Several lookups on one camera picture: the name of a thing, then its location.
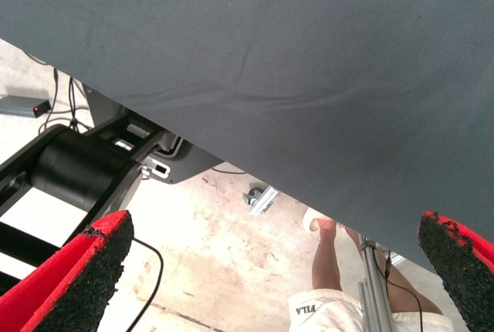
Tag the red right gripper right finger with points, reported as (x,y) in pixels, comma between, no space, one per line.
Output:
(463,274)

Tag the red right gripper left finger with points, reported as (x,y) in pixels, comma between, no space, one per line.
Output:
(77,285)

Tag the aluminium table leg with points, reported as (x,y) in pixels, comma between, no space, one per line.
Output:
(374,293)

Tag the white shoe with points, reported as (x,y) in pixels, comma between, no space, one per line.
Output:
(310,218)
(328,314)

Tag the grey machine base housing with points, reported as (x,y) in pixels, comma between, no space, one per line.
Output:
(193,162)

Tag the grey box with red light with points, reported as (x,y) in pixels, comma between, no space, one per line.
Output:
(19,105)

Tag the dark grey table cloth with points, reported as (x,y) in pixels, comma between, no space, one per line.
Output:
(308,77)

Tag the caster with aluminium bracket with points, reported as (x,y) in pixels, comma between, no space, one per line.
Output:
(262,201)

